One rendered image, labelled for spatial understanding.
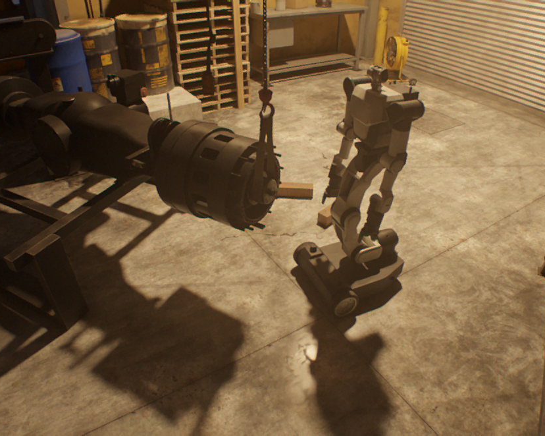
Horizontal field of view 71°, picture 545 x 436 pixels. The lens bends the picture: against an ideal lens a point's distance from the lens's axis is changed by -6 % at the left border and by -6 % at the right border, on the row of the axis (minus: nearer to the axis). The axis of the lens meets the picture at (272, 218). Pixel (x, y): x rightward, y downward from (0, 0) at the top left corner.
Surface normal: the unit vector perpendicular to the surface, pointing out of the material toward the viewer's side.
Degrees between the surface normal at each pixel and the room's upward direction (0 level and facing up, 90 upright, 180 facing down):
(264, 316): 0
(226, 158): 32
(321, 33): 90
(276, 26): 90
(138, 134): 27
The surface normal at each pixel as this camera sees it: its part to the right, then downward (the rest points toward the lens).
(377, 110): -0.38, 0.47
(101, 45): 0.73, 0.40
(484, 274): 0.00, -0.81
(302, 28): 0.53, 0.50
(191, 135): -0.17, -0.61
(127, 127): 0.39, -0.58
